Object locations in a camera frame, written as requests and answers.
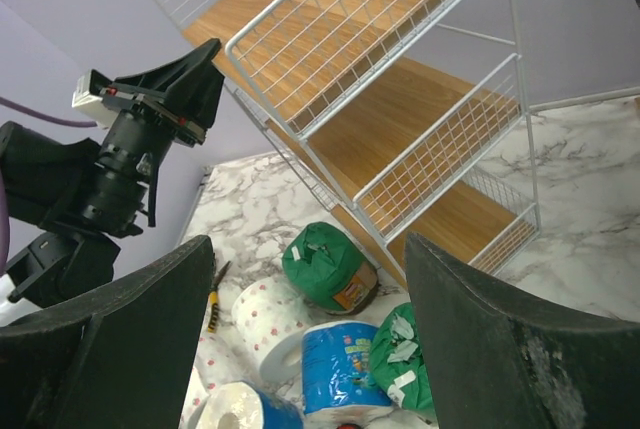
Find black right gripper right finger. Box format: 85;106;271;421
404;233;639;428

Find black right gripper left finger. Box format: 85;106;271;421
1;235;214;428

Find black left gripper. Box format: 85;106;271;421
98;38;223;169

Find green roll front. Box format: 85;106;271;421
369;302;437;422

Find green roll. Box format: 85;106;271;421
369;302;437;422
282;222;379;315

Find green roll back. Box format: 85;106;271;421
282;222;379;315

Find white wire wooden shelf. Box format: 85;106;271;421
153;0;540;282

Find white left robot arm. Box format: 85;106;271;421
1;38;225;325

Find pink dotted roll left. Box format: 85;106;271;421
179;334;241;428

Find pink dotted roll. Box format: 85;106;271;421
231;275;314;383
179;334;241;428

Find blue roll standing left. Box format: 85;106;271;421
195;381;304;429

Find pink dotted roll centre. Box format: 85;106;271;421
231;275;314;383

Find blue wrapped paper roll lying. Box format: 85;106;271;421
301;320;393;428

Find red black utility knife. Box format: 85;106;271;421
337;422;363;429

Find yellow handled pliers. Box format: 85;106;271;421
207;261;232;333

